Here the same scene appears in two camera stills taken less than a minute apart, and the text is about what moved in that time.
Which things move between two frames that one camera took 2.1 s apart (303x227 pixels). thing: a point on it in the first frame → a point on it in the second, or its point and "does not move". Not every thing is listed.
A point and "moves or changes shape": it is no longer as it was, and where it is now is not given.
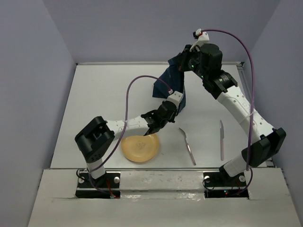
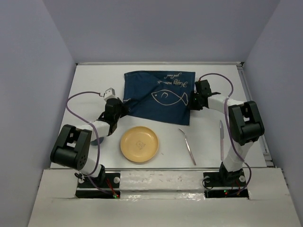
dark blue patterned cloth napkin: (172, 80) moves or changes shape
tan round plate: (139, 148) does not move
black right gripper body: (194, 65) → (194, 103)
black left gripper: (172, 118) → (123, 107)
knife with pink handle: (221, 132) does not move
